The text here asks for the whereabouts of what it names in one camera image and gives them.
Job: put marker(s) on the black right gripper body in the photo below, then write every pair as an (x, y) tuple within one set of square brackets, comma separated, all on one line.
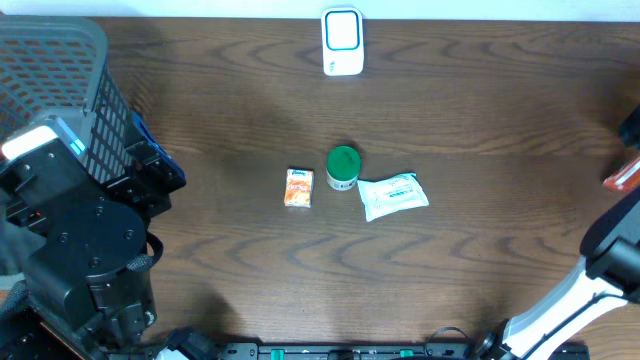
[(631, 125)]

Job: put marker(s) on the red chocolate bar wrapper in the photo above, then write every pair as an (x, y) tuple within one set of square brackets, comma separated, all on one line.
[(626, 179)]

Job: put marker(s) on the mint green wet wipes pack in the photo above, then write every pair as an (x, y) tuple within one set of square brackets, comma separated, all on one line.
[(388, 196)]

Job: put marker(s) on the green lid seasoning jar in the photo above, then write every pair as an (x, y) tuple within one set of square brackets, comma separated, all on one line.
[(343, 167)]

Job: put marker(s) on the small orange juice packet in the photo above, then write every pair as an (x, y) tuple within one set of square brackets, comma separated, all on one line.
[(298, 188)]

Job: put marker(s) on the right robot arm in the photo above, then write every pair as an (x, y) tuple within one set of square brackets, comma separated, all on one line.
[(605, 278)]

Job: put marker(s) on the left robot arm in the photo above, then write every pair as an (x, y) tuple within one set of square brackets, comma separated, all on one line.
[(85, 291)]

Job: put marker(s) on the white barcode scanner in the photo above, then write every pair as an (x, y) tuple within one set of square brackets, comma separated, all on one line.
[(342, 41)]

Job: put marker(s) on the grey plastic mesh basket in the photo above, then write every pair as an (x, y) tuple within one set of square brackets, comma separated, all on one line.
[(56, 85)]

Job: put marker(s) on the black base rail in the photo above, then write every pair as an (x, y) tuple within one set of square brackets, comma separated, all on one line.
[(188, 344)]

